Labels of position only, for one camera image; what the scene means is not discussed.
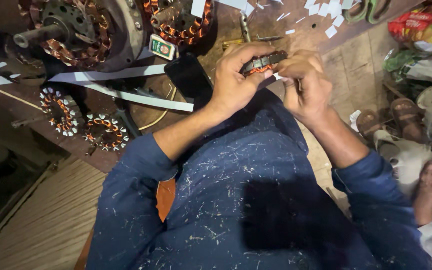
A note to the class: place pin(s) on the wooden ribbed board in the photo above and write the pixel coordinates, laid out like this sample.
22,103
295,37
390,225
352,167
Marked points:
47,221

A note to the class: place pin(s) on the person's left hand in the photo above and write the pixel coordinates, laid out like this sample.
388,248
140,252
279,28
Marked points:
231,86

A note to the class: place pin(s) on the small stator with copper winding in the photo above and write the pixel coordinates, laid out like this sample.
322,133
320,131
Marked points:
263,63

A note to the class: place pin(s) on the person's right hand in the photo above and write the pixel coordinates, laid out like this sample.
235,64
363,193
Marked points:
308,93

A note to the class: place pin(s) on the scattered white paper pieces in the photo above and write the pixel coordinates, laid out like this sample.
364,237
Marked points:
326,13

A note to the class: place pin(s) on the large fan motor with winding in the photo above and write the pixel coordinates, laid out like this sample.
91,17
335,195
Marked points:
84,33

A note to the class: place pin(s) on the stator with white paper insulators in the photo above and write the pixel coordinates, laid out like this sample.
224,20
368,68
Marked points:
106,132
59,111

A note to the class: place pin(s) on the white paper sheet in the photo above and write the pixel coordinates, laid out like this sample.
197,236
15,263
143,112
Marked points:
234,3

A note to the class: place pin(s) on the red and yellow plastic bag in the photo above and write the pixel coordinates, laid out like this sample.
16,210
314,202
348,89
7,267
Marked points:
422,28

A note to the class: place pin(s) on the copper wound stator with shaft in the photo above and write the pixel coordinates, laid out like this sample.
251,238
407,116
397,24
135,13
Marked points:
182,28

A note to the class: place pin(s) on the green and white matchbox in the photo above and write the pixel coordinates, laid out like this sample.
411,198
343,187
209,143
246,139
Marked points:
162,47

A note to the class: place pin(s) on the grey metal tool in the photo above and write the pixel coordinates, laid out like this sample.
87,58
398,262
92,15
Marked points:
244,27

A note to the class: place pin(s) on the person's blue shirt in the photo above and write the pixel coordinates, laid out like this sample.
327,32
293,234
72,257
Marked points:
238,195

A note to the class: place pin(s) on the white cloth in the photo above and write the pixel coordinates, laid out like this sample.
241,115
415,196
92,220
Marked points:
407,161

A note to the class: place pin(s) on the black phone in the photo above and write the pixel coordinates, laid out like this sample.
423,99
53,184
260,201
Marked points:
188,78

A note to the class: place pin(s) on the long white paper strip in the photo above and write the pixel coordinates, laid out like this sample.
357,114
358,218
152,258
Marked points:
111,73
144,99

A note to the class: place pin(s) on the green and white plastic bag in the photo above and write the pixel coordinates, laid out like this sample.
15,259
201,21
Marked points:
422,67

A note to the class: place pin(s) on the brown sandal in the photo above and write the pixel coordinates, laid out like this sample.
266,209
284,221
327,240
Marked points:
407,118
367,123

